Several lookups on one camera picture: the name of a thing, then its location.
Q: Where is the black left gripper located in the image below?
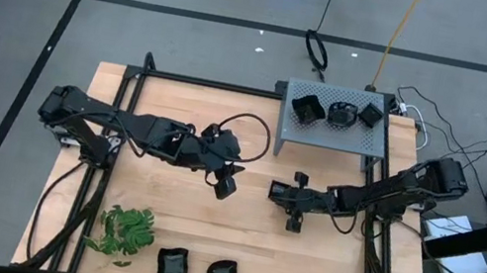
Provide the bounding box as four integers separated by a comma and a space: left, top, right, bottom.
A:
160, 119, 253, 204

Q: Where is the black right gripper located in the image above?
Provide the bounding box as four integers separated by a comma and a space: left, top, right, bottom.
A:
263, 167, 342, 239

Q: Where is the black wavy square mini plate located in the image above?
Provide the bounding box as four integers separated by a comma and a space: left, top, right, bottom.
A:
154, 243, 193, 273
286, 90, 331, 129

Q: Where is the grey perforated metal shelf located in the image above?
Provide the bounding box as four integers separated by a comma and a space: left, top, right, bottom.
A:
271, 75, 399, 176

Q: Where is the green artificial leaf sprig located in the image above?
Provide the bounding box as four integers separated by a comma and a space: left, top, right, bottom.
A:
79, 198, 160, 273

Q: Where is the white box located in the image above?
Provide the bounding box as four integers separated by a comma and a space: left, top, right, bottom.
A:
414, 208, 487, 273

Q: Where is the black desk base bar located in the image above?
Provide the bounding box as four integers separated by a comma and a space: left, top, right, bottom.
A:
422, 203, 487, 269

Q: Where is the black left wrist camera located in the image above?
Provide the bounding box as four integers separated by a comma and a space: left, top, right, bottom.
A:
201, 121, 226, 143

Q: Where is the black left wrist camera cable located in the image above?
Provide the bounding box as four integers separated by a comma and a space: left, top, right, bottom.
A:
212, 108, 276, 168

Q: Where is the black hanging power cable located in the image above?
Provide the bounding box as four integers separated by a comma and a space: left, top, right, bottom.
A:
297, 0, 341, 83

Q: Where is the yellow hanging power cord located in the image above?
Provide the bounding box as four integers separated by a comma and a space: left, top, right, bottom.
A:
369, 0, 426, 97

